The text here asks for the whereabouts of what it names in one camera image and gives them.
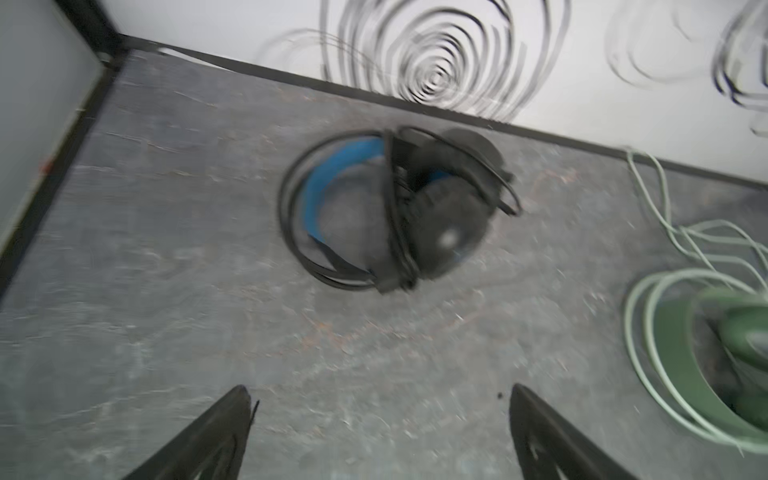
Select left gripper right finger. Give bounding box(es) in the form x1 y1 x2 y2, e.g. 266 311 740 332
508 383 634 480

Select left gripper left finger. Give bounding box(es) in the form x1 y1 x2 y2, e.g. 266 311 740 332
126 385 259 479

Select mint green headphones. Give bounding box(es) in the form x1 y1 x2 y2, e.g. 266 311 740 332
623 269 767 454

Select black blue headphones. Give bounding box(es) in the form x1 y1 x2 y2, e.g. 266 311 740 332
277 125 523 294

